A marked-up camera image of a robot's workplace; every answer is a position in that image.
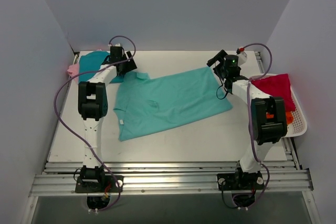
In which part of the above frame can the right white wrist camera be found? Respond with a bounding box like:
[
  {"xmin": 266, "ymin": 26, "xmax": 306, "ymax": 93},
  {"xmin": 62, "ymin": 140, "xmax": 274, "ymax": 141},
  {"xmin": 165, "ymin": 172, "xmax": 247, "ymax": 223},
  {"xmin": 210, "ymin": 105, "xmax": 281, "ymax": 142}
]
[{"xmin": 236, "ymin": 47, "xmax": 248, "ymax": 66}]

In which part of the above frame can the mint green t-shirt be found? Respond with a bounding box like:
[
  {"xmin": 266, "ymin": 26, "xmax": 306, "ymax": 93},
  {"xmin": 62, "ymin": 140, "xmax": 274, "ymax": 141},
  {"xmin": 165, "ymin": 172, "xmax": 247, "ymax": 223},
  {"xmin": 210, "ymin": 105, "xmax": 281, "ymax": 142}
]
[{"xmin": 113, "ymin": 67, "xmax": 233, "ymax": 141}]

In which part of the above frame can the white plastic laundry basket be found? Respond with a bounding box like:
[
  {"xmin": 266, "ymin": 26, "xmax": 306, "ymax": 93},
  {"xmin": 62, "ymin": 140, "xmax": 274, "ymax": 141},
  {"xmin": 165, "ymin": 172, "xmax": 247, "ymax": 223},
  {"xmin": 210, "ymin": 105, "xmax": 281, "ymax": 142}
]
[{"xmin": 261, "ymin": 74, "xmax": 307, "ymax": 137}]

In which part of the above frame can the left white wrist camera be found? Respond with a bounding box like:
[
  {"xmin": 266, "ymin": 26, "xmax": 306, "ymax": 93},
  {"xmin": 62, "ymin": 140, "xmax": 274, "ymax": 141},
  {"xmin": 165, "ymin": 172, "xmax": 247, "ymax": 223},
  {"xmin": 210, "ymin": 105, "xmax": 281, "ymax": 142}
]
[{"xmin": 108, "ymin": 43, "xmax": 123, "ymax": 47}]

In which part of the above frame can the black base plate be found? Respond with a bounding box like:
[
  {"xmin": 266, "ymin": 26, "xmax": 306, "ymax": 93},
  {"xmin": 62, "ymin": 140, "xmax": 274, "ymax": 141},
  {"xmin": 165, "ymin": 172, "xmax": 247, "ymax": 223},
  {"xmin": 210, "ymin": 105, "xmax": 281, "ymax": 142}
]
[
  {"xmin": 216, "ymin": 172, "xmax": 265, "ymax": 191},
  {"xmin": 75, "ymin": 175, "xmax": 124, "ymax": 194}
]

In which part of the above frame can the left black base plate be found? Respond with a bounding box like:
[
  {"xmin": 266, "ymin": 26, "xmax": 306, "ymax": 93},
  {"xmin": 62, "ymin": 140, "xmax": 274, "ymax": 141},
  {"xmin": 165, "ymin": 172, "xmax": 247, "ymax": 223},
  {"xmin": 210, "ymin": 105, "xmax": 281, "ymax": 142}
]
[{"xmin": 75, "ymin": 175, "xmax": 124, "ymax": 194}]

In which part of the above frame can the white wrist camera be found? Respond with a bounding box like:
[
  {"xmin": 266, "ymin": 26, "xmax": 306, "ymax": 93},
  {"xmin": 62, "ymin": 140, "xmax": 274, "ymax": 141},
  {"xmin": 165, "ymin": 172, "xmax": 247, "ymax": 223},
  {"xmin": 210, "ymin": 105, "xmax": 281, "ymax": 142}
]
[
  {"xmin": 236, "ymin": 47, "xmax": 248, "ymax": 66},
  {"xmin": 108, "ymin": 43, "xmax": 123, "ymax": 47}
]

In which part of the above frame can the crimson red t-shirt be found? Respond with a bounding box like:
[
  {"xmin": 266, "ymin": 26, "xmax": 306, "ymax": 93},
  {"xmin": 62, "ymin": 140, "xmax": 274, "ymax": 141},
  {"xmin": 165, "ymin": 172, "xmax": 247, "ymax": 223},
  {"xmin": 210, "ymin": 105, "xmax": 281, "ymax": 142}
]
[{"xmin": 251, "ymin": 74, "xmax": 296, "ymax": 112}]

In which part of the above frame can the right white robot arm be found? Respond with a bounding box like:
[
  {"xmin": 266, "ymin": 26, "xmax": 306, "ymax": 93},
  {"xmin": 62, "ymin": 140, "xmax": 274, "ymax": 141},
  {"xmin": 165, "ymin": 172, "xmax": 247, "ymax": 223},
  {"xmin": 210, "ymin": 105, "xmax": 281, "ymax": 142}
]
[{"xmin": 207, "ymin": 50, "xmax": 287, "ymax": 189}]

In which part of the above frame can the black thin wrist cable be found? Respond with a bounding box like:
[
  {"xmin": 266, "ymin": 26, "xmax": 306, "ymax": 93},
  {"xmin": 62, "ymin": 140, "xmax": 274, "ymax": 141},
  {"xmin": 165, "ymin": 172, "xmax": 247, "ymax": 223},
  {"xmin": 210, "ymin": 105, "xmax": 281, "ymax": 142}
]
[{"xmin": 215, "ymin": 74, "xmax": 232, "ymax": 101}]

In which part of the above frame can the orange t-shirt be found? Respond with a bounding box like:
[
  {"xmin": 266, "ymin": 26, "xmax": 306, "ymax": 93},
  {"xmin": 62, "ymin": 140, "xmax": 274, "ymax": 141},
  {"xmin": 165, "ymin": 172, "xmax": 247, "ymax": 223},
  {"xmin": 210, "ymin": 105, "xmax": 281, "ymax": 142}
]
[{"xmin": 286, "ymin": 111, "xmax": 294, "ymax": 125}]

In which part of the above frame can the folded pink t-shirt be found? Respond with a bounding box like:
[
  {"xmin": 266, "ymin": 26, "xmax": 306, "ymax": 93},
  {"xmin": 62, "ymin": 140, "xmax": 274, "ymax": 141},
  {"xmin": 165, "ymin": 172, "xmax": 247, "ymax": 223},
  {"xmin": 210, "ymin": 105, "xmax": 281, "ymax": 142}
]
[{"xmin": 67, "ymin": 63, "xmax": 79, "ymax": 77}]

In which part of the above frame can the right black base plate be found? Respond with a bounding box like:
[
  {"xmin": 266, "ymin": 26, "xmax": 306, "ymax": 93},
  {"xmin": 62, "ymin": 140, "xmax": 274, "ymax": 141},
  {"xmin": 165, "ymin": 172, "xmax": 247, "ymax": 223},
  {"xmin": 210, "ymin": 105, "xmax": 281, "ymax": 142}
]
[{"xmin": 216, "ymin": 172, "xmax": 265, "ymax": 191}]

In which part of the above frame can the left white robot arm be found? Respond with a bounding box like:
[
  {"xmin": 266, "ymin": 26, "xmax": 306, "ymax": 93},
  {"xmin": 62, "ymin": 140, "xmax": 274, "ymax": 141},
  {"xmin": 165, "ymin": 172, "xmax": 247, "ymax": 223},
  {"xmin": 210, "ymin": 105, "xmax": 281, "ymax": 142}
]
[{"xmin": 78, "ymin": 44, "xmax": 137, "ymax": 192}]

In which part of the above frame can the aluminium rail frame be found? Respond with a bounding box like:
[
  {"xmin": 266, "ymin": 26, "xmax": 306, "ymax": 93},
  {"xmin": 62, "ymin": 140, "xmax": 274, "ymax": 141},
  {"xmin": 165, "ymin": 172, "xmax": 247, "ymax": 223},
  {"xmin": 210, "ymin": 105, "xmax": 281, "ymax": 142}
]
[{"xmin": 20, "ymin": 50, "xmax": 321, "ymax": 224}]

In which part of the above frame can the folded teal t-shirt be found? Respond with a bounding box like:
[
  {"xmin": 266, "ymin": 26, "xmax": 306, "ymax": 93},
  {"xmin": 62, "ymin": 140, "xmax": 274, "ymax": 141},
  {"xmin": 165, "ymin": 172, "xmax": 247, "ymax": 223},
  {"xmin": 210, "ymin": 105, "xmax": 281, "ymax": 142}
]
[{"xmin": 78, "ymin": 51, "xmax": 109, "ymax": 82}]

